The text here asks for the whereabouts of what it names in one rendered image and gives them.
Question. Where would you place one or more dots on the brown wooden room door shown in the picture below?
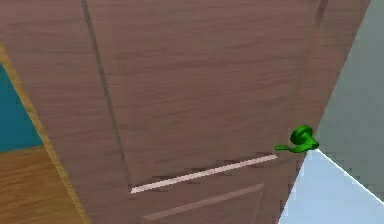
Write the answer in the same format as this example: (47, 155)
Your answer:
(186, 86)

